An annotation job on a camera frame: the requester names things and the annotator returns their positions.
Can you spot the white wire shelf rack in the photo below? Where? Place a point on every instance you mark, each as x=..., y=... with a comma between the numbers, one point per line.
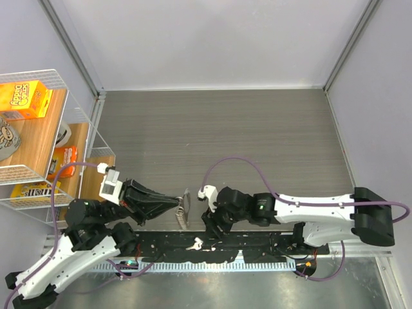
x=30, y=163

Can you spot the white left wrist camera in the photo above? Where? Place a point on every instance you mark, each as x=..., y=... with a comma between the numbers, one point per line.
x=110, y=186

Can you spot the orange razor package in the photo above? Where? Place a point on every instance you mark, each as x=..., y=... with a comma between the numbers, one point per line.
x=61, y=157

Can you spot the slotted cable duct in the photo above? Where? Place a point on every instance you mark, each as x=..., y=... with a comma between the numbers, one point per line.
x=238, y=265

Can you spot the white bottle on shelf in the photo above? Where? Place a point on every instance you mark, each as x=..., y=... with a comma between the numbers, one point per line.
x=63, y=135

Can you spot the yellow candy box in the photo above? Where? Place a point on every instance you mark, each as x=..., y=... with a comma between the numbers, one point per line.
x=39, y=191

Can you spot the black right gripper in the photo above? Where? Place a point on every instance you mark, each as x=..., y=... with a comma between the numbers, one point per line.
x=212, y=220

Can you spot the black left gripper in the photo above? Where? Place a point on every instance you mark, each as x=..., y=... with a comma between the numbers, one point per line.
x=142, y=202

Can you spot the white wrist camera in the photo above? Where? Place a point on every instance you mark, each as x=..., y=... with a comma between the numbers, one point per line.
x=110, y=186
x=209, y=193

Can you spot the grey cartoon pouch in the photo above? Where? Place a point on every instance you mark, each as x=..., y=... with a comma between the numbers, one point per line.
x=10, y=140

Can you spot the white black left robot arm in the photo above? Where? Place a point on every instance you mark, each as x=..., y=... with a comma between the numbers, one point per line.
x=95, y=232

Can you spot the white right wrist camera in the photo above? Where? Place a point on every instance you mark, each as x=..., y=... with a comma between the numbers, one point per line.
x=209, y=193

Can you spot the orange yellow snack box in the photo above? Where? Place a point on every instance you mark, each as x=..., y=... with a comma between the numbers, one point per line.
x=24, y=100

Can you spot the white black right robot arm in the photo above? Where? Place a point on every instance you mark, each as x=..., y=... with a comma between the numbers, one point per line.
x=361, y=215

